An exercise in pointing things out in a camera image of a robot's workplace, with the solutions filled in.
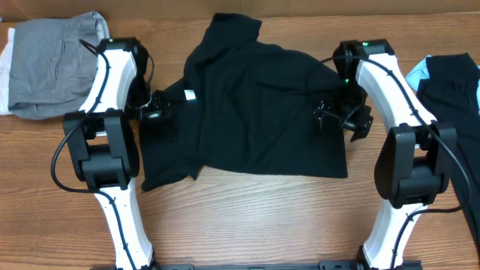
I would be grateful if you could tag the black t-shirt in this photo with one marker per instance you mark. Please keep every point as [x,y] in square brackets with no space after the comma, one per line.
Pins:
[244,106]

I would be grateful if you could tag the folded grey trousers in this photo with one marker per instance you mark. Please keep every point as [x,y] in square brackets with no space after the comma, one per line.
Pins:
[52,72]

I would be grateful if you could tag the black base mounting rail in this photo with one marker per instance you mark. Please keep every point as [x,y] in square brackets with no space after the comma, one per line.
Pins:
[262,266]

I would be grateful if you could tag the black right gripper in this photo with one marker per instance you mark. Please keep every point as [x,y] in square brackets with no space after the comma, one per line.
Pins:
[361,122]

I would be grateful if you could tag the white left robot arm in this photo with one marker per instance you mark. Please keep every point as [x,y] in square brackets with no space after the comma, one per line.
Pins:
[102,147]

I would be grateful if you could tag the light blue folded garment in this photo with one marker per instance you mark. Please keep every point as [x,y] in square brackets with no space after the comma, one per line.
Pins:
[416,75]

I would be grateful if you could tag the folded black garment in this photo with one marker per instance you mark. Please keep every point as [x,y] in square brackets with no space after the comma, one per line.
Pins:
[450,93]

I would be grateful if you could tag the white folded garment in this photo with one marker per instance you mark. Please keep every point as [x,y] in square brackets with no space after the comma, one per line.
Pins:
[6,62]

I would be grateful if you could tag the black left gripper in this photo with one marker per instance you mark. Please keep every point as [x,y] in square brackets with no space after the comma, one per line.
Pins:
[162,108]

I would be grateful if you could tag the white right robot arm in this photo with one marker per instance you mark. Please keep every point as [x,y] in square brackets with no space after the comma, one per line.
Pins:
[415,161]

